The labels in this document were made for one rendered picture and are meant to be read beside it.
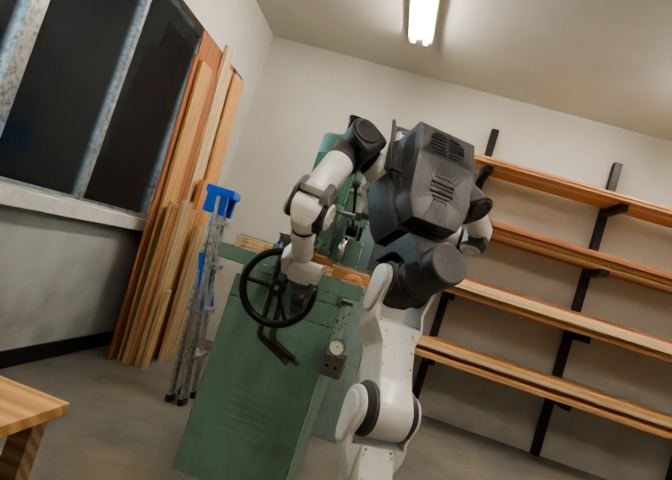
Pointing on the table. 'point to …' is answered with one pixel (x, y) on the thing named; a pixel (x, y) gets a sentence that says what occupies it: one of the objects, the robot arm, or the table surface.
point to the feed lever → (353, 213)
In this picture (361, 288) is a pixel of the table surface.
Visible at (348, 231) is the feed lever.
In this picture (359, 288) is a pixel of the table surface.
